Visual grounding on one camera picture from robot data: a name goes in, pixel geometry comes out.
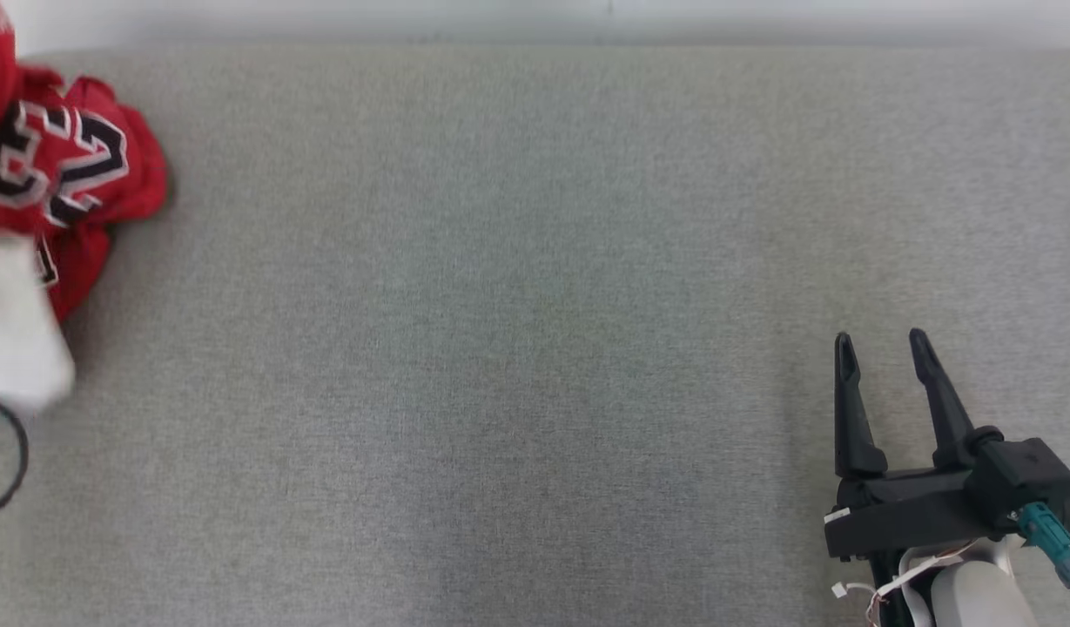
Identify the teal cable connector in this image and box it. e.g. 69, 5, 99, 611
1013, 502, 1070, 590

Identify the thin black cable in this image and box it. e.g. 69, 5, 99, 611
0, 391, 30, 526

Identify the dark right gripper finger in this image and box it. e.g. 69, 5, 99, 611
834, 332, 889, 480
908, 327, 1005, 472

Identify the thin white wire bundle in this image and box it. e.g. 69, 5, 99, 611
831, 540, 988, 627

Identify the red jersey with number 23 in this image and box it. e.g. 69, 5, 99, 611
0, 68, 169, 324

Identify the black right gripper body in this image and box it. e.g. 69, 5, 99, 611
823, 467, 999, 563

